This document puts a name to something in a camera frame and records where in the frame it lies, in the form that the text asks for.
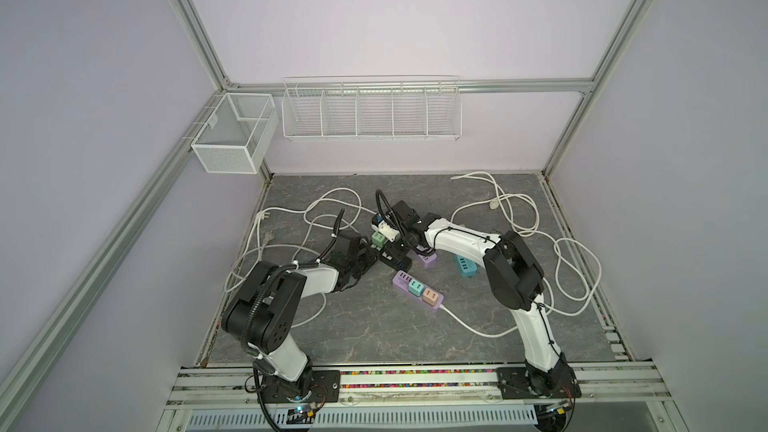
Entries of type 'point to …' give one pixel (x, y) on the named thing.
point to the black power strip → (393, 252)
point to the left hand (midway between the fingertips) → (380, 256)
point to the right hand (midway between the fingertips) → (392, 248)
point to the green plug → (378, 239)
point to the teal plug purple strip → (416, 288)
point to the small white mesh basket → (236, 133)
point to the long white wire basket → (373, 108)
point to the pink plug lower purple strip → (430, 296)
